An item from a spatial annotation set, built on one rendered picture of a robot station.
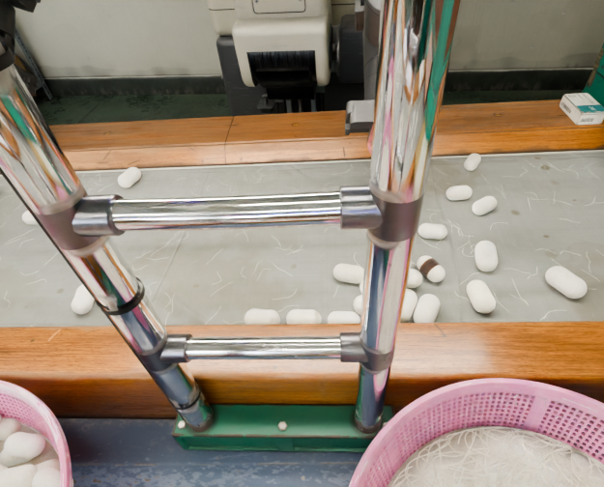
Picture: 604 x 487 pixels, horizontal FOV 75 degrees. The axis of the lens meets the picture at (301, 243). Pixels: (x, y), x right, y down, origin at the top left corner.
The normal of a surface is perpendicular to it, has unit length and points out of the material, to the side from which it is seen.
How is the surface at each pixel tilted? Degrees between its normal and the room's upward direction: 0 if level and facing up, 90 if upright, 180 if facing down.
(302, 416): 0
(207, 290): 0
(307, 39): 98
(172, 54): 89
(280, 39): 98
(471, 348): 0
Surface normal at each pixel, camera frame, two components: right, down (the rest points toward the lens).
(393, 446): 0.61, 0.25
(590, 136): -0.07, 0.00
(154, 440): -0.07, -0.70
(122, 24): -0.13, 0.71
